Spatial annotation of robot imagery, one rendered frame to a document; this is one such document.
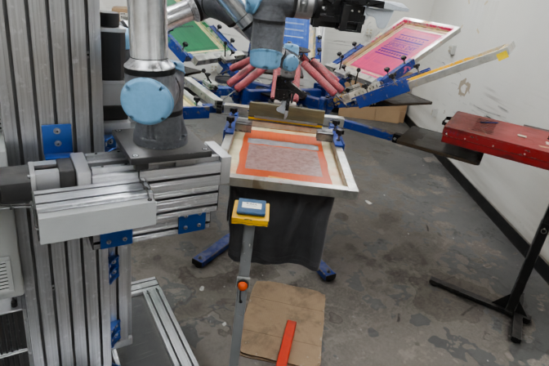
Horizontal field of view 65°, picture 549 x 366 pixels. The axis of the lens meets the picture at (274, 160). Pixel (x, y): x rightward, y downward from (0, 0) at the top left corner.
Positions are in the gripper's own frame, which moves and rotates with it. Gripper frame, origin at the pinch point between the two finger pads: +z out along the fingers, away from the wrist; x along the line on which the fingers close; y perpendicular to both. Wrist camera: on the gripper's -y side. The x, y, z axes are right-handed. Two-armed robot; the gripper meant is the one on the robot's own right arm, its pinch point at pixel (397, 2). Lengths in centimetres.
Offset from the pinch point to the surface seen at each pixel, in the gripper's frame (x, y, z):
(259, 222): -20, 77, -23
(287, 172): -60, 78, -7
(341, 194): -39, 76, 11
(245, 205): -27, 74, -28
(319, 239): -47, 104, 9
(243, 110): -127, 76, -22
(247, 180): -44, 74, -25
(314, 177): -56, 78, 4
